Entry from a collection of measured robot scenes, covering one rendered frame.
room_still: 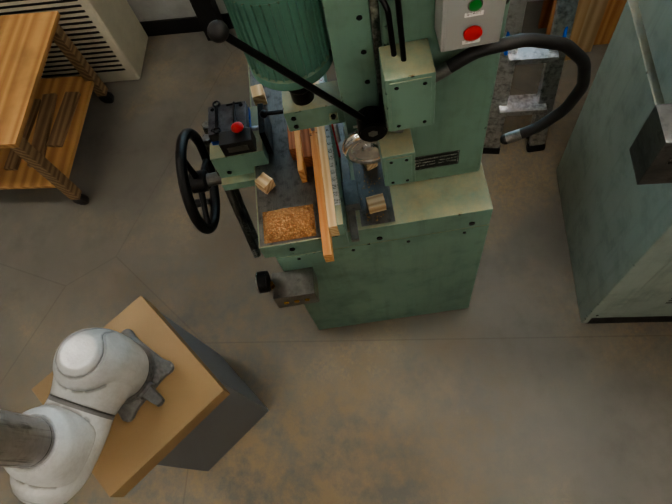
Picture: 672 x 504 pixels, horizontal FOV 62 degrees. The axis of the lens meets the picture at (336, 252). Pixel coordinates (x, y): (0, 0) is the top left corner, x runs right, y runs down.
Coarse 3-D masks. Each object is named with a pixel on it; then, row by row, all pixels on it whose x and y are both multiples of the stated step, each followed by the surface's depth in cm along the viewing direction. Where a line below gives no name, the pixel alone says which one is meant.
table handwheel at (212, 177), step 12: (180, 132) 146; (192, 132) 150; (180, 144) 142; (180, 156) 140; (204, 156) 162; (180, 168) 139; (192, 168) 147; (204, 168) 158; (180, 180) 139; (192, 180) 151; (204, 180) 151; (216, 180) 152; (180, 192) 141; (204, 192) 154; (216, 192) 165; (192, 204) 142; (204, 204) 154; (216, 204) 164; (192, 216) 143; (204, 216) 154; (216, 216) 161; (204, 228) 149
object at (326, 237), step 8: (312, 144) 138; (312, 152) 137; (320, 160) 136; (320, 168) 135; (320, 176) 134; (320, 184) 133; (320, 192) 132; (320, 200) 131; (320, 208) 130; (320, 216) 129; (320, 224) 129; (328, 232) 128; (328, 240) 127; (328, 248) 126; (328, 256) 126
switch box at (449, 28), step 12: (444, 0) 85; (456, 0) 85; (468, 0) 86; (492, 0) 86; (504, 0) 87; (444, 12) 88; (456, 12) 88; (468, 12) 88; (492, 12) 88; (444, 24) 90; (456, 24) 90; (468, 24) 90; (480, 24) 90; (492, 24) 91; (444, 36) 92; (456, 36) 92; (480, 36) 93; (492, 36) 93; (444, 48) 94; (456, 48) 95
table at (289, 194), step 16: (256, 80) 153; (272, 96) 150; (272, 128) 146; (288, 144) 144; (272, 160) 142; (288, 160) 142; (240, 176) 145; (256, 176) 141; (272, 176) 140; (288, 176) 140; (256, 192) 139; (272, 192) 138; (288, 192) 138; (304, 192) 137; (256, 208) 138; (272, 208) 137; (288, 240) 133; (304, 240) 132; (320, 240) 132; (336, 240) 133; (272, 256) 138
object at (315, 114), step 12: (324, 84) 128; (336, 84) 128; (288, 96) 128; (336, 96) 126; (288, 108) 127; (300, 108) 126; (312, 108) 126; (324, 108) 126; (336, 108) 127; (288, 120) 129; (300, 120) 129; (312, 120) 130; (324, 120) 130
